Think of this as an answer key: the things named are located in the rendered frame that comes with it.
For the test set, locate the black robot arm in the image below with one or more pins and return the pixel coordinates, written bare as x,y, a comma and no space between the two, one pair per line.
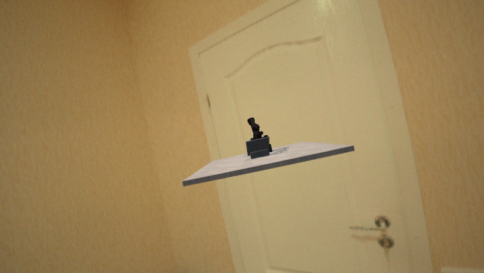
255,128

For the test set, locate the grey switch panel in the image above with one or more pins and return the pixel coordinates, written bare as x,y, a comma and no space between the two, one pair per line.
258,148

